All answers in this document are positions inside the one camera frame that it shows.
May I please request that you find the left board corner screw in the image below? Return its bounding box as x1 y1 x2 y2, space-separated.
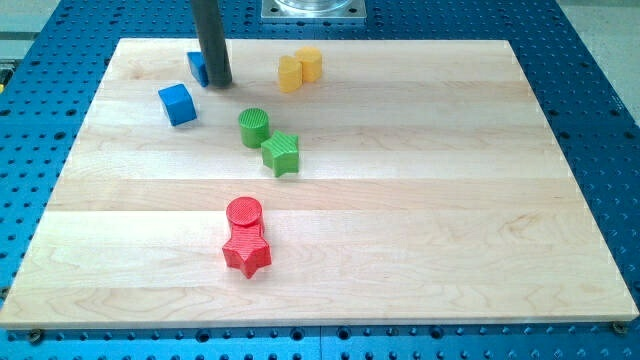
26 329 44 345

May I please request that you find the right board corner screw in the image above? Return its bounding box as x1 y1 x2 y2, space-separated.
611 322 628 336

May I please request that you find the red cylinder block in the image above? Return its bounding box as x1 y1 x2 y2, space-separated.
226 197 263 227

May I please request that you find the light wooden board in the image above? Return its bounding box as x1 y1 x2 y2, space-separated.
1 38 638 329

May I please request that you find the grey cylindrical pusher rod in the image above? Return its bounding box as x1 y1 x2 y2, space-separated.
190 0 233 89

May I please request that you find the green star block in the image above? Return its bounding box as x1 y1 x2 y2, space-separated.
261 130 299 177

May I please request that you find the board corner screw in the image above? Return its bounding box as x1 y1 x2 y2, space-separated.
611 322 628 336
26 329 44 345

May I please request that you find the yellow block rear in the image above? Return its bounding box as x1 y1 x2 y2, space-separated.
295 46 323 82

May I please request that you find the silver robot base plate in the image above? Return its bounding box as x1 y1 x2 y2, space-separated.
261 0 367 21

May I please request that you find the yellow block front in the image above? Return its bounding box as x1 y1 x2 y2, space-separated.
278 56 303 93

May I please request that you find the green cylinder block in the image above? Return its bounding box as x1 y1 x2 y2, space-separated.
238 108 270 148

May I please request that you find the yellow block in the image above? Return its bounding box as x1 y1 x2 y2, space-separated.
278 56 303 93
295 46 323 82

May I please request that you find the blue cube block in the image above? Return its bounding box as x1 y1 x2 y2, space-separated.
158 84 197 126

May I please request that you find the red star block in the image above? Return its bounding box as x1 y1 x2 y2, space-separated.
222 223 272 279

